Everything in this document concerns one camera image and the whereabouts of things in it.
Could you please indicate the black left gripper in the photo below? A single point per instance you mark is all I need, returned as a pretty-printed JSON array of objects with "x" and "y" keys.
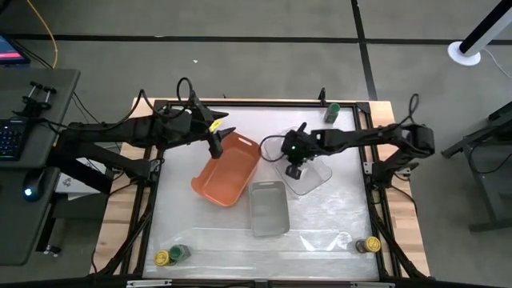
[{"x": 200, "y": 120}]

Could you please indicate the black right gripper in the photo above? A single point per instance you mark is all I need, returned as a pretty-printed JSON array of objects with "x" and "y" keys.
[{"x": 304, "y": 146}]

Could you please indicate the green-lid spice jar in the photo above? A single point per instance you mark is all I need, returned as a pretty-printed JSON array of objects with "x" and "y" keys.
[
  {"x": 333, "y": 108},
  {"x": 178, "y": 253}
]

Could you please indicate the yellow-lid spice jar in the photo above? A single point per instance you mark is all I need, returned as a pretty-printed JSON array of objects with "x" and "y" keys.
[
  {"x": 162, "y": 258},
  {"x": 373, "y": 244}
]

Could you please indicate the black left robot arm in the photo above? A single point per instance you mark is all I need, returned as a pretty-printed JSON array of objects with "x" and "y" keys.
[{"x": 120, "y": 130}]

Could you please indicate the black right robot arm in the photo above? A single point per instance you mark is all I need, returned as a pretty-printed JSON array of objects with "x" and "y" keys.
[{"x": 360, "y": 138}]

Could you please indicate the clear plastic bin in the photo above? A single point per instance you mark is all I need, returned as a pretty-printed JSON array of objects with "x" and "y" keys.
[{"x": 320, "y": 176}]

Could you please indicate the grey plastic bin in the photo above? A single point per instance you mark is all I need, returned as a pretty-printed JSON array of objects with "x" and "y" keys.
[{"x": 269, "y": 210}]

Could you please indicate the orange plastic bin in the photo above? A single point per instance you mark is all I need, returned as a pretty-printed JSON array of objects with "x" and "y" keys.
[{"x": 228, "y": 176}]

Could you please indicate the white plastic table cover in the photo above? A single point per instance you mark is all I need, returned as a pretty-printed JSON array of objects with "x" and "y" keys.
[{"x": 224, "y": 248}]

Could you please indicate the white printed paper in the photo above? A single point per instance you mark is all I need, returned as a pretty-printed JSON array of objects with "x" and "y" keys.
[{"x": 70, "y": 188}]

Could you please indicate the black clamp stand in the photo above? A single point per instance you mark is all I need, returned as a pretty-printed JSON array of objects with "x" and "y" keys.
[{"x": 38, "y": 102}]

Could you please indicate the black computer mouse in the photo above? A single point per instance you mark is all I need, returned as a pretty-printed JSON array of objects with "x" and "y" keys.
[{"x": 34, "y": 184}]

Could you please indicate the white round pole base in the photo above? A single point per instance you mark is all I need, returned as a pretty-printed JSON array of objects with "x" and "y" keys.
[{"x": 456, "y": 56}]

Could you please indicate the dark equipment cart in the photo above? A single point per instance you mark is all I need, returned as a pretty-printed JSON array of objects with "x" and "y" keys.
[{"x": 496, "y": 192}]

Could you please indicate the backlit black keyboard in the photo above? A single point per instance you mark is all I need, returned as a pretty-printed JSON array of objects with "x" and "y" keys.
[{"x": 10, "y": 140}]

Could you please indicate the computer monitor screen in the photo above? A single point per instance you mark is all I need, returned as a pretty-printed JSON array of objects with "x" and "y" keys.
[{"x": 10, "y": 50}]

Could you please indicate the grey side desk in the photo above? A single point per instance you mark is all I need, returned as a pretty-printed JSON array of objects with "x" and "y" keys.
[{"x": 16, "y": 224}]

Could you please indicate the black and white pole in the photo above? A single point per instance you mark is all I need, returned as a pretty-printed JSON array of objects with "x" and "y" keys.
[{"x": 486, "y": 26}]

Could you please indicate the black aluminium table frame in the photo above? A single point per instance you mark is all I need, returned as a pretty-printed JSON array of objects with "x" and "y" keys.
[{"x": 260, "y": 104}]

